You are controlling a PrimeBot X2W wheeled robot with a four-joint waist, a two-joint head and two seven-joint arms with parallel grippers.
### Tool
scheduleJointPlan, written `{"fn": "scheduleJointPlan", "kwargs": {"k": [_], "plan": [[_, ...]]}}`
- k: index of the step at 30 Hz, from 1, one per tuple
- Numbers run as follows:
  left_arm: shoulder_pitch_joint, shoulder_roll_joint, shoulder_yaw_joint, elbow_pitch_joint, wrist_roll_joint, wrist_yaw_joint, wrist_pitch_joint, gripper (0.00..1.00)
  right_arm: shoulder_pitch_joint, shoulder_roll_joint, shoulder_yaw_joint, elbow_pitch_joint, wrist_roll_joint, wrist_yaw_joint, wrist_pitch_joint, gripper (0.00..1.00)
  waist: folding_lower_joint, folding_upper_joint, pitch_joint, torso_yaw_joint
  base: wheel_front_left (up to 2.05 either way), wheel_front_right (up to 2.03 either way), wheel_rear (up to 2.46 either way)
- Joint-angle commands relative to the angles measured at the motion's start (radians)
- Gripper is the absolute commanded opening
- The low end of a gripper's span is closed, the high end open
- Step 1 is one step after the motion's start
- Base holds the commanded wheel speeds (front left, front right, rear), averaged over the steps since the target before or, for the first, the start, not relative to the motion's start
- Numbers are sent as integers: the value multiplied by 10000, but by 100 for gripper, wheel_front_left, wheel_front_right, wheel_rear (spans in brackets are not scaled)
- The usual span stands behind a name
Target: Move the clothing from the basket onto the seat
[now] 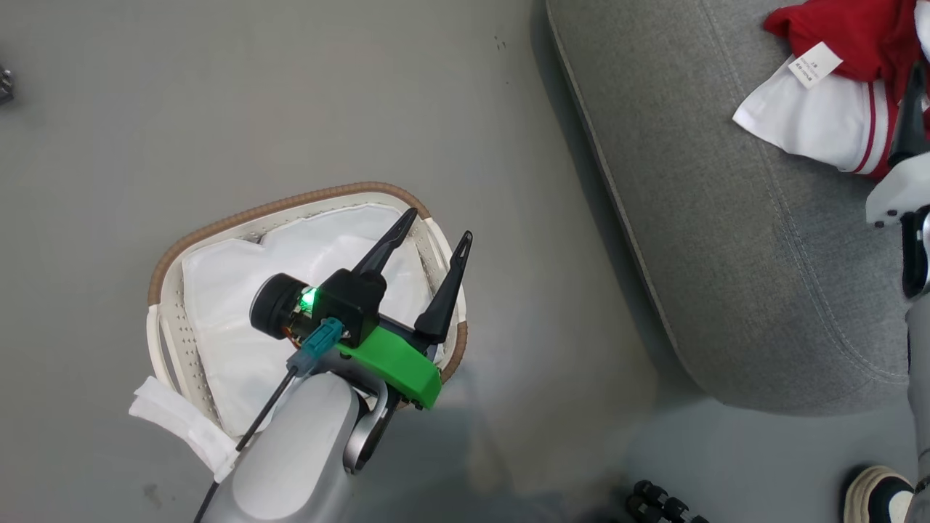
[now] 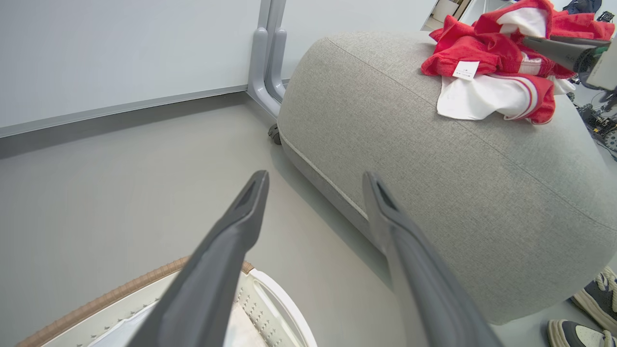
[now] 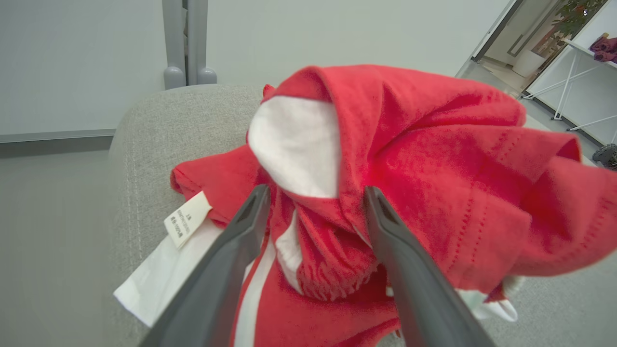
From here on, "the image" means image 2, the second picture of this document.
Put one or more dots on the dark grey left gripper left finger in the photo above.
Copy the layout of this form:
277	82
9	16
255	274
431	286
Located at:
217	270

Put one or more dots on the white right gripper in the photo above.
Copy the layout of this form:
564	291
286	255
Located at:
605	67

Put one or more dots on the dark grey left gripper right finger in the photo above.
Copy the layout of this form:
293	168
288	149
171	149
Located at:
424	279

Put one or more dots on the red and white jersey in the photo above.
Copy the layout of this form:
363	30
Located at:
477	48

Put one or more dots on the grey fabric sofa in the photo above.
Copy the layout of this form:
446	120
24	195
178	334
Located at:
458	183

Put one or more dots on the dark blue garment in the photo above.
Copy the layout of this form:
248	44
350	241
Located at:
582	6

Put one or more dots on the white laundry basket brown rim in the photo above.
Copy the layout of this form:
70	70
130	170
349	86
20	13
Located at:
270	299

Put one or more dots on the white box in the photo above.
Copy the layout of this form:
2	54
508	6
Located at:
446	8

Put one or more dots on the grey sneaker white sole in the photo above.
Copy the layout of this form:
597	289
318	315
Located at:
578	335
600	299

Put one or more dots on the curved grey partition foot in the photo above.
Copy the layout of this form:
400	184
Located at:
258	72

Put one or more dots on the grey aluminium panel rail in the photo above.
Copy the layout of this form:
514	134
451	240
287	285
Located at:
120	113

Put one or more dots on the grey partition post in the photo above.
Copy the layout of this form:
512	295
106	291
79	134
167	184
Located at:
272	14

